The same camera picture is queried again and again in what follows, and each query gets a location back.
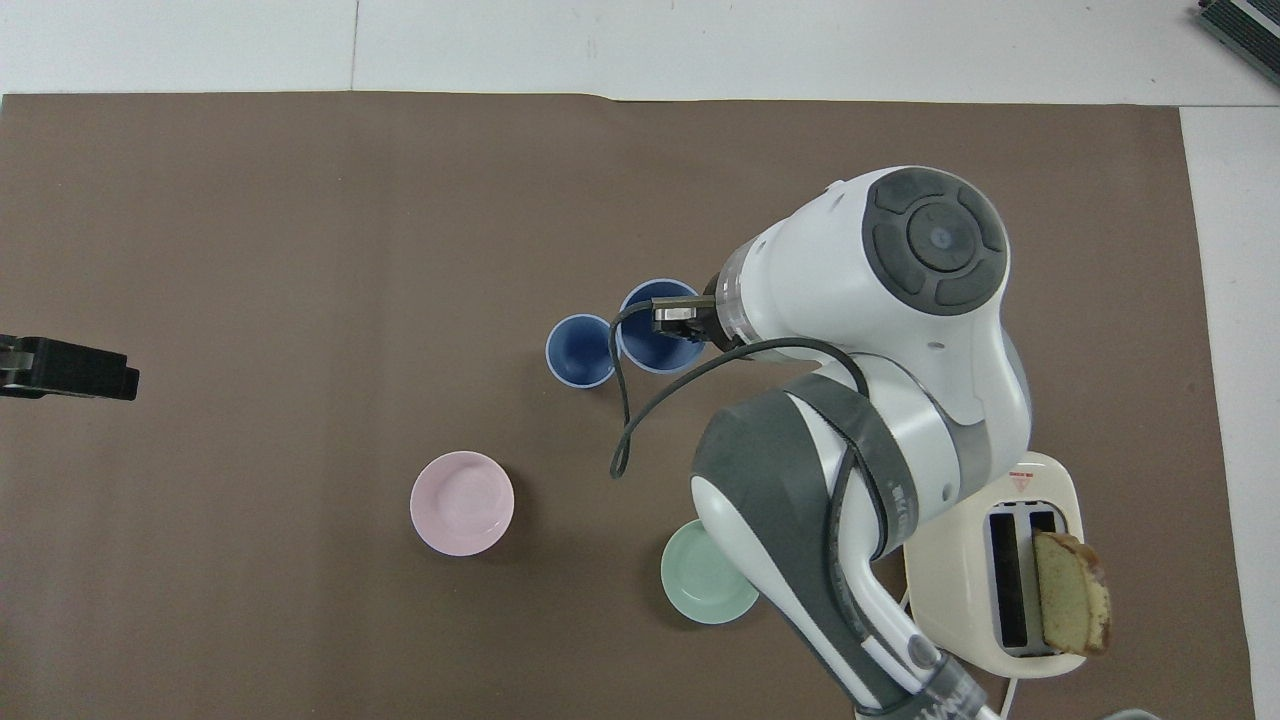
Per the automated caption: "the green plate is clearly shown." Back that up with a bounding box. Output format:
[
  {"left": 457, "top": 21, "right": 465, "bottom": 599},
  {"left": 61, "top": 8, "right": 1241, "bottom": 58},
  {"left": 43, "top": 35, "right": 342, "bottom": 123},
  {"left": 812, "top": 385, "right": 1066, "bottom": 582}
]
[{"left": 660, "top": 519, "right": 761, "bottom": 626}]

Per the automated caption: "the bread slice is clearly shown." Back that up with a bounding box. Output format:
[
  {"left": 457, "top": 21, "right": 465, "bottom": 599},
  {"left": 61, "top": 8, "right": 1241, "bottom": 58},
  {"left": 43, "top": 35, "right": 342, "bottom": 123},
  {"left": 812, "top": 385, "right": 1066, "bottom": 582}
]
[{"left": 1033, "top": 531, "right": 1113, "bottom": 658}]

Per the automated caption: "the black cable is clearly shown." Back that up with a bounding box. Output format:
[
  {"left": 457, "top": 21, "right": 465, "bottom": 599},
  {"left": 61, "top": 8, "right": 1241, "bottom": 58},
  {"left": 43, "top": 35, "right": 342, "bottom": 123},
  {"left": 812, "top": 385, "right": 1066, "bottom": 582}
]
[{"left": 609, "top": 296, "right": 891, "bottom": 651}]

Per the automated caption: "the blue cup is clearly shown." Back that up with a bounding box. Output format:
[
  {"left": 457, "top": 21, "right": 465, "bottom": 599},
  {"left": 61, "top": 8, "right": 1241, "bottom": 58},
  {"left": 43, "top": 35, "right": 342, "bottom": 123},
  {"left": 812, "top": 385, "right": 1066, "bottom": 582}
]
[
  {"left": 615, "top": 278, "right": 707, "bottom": 375},
  {"left": 545, "top": 314, "right": 616, "bottom": 389}
]

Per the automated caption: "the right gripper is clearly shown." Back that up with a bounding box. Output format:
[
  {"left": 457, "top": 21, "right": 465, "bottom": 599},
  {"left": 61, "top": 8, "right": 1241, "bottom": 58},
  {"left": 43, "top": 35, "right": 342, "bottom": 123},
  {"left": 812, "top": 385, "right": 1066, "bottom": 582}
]
[{"left": 651, "top": 271, "right": 725, "bottom": 348}]

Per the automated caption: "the pink plate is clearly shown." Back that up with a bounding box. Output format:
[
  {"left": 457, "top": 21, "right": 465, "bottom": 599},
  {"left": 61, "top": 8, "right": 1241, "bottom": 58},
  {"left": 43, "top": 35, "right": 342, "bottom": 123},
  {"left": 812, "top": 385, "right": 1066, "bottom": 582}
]
[{"left": 410, "top": 451, "right": 516, "bottom": 558}]

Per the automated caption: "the dark ribbed box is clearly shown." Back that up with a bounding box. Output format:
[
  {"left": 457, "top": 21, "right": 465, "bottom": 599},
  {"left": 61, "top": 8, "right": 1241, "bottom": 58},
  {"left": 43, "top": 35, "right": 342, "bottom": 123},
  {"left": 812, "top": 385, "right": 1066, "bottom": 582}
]
[{"left": 1196, "top": 0, "right": 1280, "bottom": 74}]

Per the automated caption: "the cream toaster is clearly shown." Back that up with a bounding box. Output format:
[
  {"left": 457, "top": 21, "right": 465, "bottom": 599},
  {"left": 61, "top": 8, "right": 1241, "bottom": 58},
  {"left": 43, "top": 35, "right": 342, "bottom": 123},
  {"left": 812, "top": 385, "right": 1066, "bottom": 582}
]
[{"left": 904, "top": 452, "right": 1087, "bottom": 680}]

